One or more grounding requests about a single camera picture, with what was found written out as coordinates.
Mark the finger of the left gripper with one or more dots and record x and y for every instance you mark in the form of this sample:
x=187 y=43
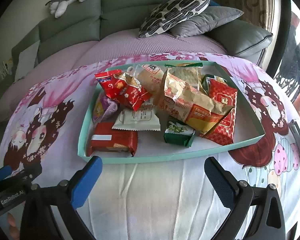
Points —
x=5 y=172
x=30 y=173

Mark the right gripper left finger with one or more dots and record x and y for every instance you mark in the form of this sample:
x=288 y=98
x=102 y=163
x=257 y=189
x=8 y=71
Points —
x=38 y=221

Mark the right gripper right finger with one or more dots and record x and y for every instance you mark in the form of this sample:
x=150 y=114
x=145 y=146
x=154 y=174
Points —
x=267 y=221

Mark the red biscuit box pack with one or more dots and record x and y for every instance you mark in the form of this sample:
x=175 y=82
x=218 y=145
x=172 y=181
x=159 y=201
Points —
x=107 y=139

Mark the purple swiss roll pack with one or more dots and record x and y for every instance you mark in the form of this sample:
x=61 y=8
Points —
x=104 y=108

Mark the long red snack pack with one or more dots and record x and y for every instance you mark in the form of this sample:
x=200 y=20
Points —
x=225 y=99

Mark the red gold candy pack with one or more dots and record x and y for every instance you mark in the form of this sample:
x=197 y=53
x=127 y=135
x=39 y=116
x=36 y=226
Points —
x=123 y=88

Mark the small dark green snack pack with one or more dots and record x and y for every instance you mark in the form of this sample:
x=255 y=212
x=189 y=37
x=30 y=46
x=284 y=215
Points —
x=179 y=133

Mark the beige orange swiss roll pack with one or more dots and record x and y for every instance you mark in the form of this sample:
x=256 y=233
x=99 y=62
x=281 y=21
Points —
x=185 y=103

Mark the clear steamed bun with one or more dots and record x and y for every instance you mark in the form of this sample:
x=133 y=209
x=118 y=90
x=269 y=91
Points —
x=148 y=75

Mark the green white cracker pack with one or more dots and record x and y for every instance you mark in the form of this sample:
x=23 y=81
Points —
x=206 y=81

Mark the green edged clear cake pack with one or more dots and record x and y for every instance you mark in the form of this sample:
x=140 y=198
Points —
x=188 y=72

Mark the person left hand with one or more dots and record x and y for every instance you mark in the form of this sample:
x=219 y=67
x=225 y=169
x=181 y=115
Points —
x=13 y=230

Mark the light grey sofa cushion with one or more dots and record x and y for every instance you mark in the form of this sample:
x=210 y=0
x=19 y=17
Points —
x=27 y=60

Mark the teal shallow cardboard tray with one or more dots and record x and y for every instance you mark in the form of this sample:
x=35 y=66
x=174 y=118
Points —
x=151 y=146

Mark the pink sofa seat cover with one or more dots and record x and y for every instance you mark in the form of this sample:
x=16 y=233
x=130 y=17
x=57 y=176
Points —
x=122 y=43

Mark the black white patterned pillow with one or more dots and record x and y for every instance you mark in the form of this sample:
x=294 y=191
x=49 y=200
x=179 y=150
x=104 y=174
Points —
x=167 y=15

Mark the grey green sofa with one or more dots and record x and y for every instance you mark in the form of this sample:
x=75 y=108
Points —
x=93 y=20

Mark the grey velvet pillow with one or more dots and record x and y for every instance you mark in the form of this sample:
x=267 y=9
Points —
x=212 y=17

